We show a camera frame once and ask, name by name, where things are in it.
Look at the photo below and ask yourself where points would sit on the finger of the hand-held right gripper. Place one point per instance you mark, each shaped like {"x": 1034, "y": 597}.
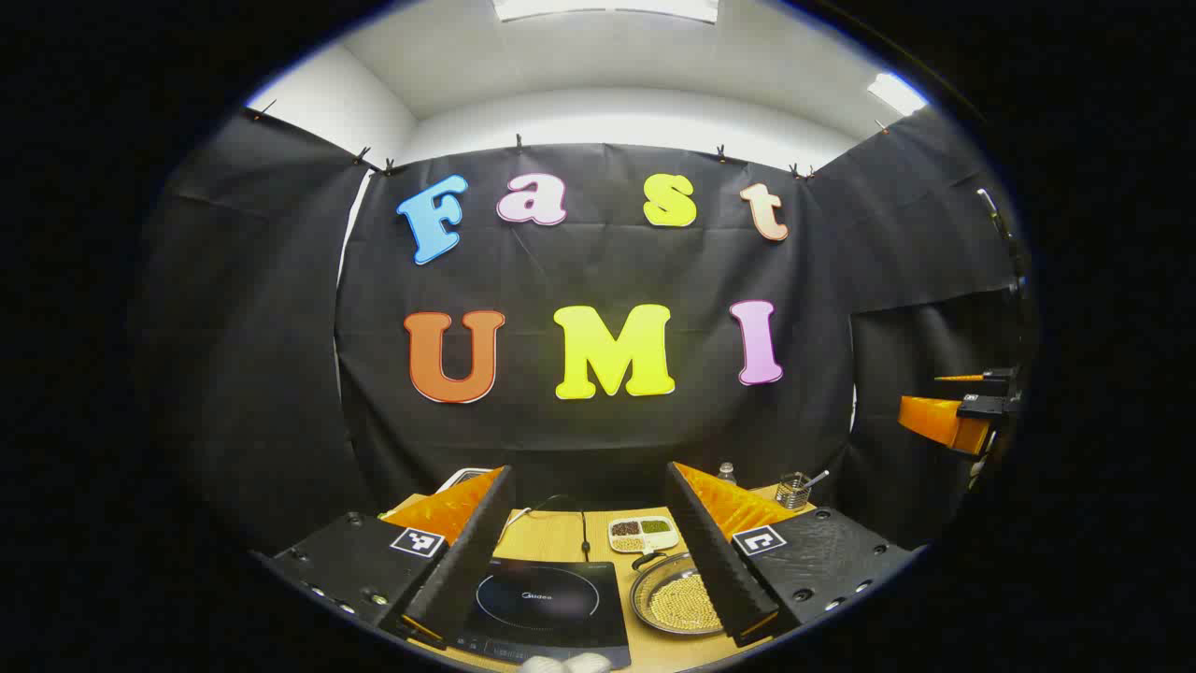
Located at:
{"x": 990, "y": 376}
{"x": 939, "y": 419}

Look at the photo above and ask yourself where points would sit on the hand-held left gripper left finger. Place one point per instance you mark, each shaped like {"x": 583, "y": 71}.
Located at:
{"x": 467, "y": 551}

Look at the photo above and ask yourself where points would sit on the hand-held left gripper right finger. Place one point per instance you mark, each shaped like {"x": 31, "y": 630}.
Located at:
{"x": 715, "y": 561}

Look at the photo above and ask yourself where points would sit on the metal spoon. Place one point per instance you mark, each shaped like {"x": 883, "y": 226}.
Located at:
{"x": 818, "y": 479}

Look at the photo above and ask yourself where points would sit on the white divided bean dish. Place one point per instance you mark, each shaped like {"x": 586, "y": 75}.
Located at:
{"x": 645, "y": 535}

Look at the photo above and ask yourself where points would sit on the white toaster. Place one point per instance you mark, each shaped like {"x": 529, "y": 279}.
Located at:
{"x": 458, "y": 479}

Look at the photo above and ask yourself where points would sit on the ceiling light panel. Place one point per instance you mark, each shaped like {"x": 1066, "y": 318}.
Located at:
{"x": 895, "y": 93}

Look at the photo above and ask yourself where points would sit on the pile of yellow soybeans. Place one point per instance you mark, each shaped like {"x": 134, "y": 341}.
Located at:
{"x": 684, "y": 603}

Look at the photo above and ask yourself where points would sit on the black induction cooktop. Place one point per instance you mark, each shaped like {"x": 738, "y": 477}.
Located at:
{"x": 551, "y": 626}

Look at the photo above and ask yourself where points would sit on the stainless steel pot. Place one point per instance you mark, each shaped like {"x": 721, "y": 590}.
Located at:
{"x": 654, "y": 608}

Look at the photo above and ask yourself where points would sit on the green label drink bottle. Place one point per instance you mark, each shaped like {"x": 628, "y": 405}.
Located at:
{"x": 726, "y": 473}

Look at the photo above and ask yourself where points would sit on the row of black cloth clips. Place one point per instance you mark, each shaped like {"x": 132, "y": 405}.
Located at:
{"x": 517, "y": 143}

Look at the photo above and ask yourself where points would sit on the silver metal rod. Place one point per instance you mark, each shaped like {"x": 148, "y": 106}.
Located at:
{"x": 995, "y": 217}

